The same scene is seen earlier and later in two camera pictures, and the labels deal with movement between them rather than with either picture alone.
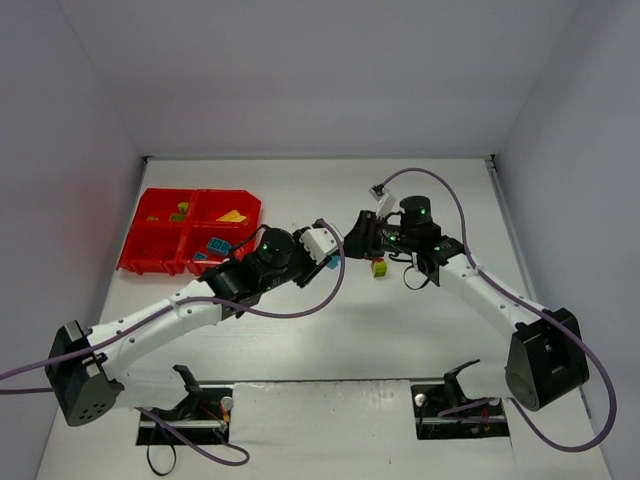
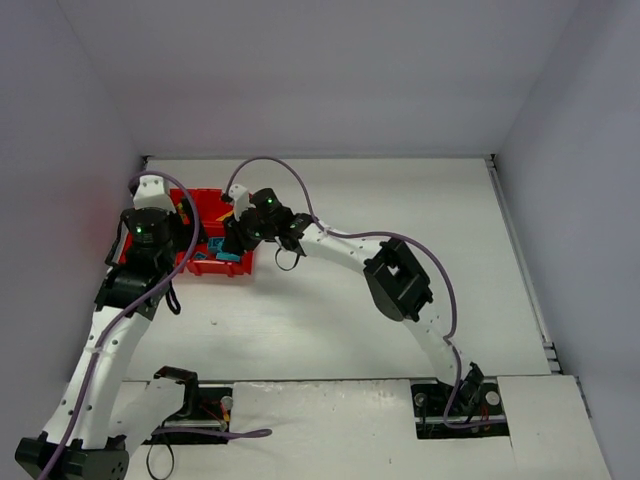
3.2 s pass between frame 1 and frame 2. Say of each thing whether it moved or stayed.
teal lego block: moved
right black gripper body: moved
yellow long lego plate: stayed
